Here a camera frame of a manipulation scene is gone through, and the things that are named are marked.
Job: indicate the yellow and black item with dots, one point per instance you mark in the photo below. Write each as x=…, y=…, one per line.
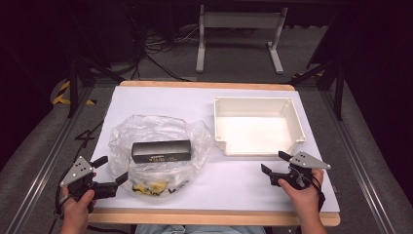
x=150, y=188

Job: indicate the white table sheet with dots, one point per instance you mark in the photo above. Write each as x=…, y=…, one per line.
x=227, y=182

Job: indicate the person's right hand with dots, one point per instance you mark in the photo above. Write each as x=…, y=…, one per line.
x=303, y=198

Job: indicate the yellow black hazard tape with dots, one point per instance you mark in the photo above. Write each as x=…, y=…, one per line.
x=63, y=92

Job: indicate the clear plastic bag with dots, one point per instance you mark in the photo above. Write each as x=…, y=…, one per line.
x=159, y=156

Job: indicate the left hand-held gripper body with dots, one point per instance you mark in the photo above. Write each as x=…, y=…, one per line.
x=79, y=169

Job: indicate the white metal table frame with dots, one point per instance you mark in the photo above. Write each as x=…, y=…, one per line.
x=240, y=20

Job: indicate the person's left hand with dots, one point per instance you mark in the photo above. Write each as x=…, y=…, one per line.
x=76, y=209

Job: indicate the aluminium floor rail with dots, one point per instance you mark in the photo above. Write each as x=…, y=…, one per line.
x=357, y=162
x=48, y=162

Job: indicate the black metal stand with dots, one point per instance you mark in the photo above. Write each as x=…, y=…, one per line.
x=337, y=84
x=74, y=87

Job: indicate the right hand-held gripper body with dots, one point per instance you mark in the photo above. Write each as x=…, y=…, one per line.
x=307, y=161

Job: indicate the long black box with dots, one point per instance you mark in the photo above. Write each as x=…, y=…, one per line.
x=161, y=151

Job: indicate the white plastic container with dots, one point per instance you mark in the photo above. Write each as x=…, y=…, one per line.
x=256, y=130

